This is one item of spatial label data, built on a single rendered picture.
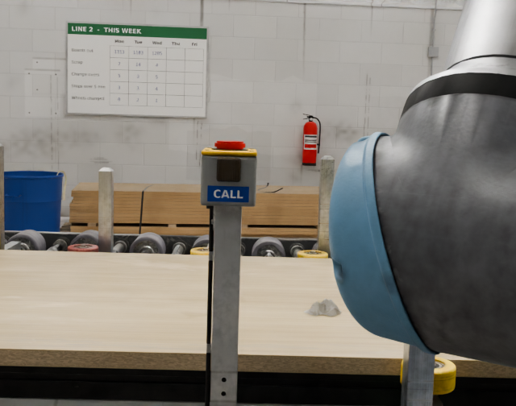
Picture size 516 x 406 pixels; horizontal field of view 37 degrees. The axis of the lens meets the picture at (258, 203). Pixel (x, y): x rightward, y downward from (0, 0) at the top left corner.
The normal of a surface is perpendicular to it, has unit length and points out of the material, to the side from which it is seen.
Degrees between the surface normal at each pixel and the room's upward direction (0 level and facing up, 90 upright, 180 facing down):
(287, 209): 90
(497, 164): 47
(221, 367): 90
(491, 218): 63
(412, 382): 90
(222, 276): 90
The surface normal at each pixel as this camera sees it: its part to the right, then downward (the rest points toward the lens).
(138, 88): 0.11, 0.12
